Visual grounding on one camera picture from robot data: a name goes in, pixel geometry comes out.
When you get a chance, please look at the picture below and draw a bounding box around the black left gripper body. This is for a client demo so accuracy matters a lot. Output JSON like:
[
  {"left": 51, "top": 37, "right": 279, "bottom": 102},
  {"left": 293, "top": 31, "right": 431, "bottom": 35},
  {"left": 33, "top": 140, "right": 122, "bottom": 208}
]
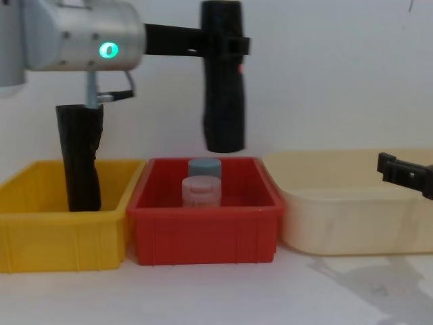
[{"left": 143, "top": 22, "right": 204, "bottom": 58}]

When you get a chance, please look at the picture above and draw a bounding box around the cream plastic bin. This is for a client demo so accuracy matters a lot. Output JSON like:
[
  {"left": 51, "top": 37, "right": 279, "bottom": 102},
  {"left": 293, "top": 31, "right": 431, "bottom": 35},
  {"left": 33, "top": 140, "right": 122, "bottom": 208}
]
[{"left": 262, "top": 148, "right": 433, "bottom": 256}]

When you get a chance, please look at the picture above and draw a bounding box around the jar with grey lid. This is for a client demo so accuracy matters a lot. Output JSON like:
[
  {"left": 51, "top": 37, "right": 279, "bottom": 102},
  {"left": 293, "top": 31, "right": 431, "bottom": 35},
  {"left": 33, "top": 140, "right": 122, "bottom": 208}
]
[{"left": 187, "top": 158, "right": 223, "bottom": 179}]

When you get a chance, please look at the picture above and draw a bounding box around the jar with pink lid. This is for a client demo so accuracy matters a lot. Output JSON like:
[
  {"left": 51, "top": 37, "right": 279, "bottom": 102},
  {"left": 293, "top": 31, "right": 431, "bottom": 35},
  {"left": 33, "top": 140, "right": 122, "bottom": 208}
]
[{"left": 181, "top": 175, "right": 222, "bottom": 209}]

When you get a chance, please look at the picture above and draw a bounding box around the red plastic bin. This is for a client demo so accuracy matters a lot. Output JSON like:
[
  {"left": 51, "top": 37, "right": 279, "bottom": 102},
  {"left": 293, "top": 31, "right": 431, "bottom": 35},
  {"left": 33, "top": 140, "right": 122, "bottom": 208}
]
[{"left": 126, "top": 156, "right": 285, "bottom": 266}]

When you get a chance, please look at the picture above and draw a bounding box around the yellow plastic bin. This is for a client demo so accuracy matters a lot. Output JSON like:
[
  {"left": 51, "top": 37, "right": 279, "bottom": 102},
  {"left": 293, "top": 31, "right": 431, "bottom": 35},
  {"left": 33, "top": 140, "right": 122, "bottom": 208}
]
[{"left": 0, "top": 159, "right": 146, "bottom": 274}]

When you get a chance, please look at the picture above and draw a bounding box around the white table cloth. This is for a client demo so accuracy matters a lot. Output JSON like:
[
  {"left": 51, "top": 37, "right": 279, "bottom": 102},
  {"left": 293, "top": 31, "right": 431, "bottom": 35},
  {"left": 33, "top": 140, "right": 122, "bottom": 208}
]
[{"left": 0, "top": 242, "right": 433, "bottom": 325}]

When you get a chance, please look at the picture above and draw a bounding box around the thin dark cable silver plug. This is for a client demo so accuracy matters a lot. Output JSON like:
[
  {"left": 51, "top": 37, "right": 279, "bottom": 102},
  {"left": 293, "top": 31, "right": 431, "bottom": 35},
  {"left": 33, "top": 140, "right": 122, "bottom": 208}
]
[{"left": 84, "top": 70, "right": 137, "bottom": 110}]

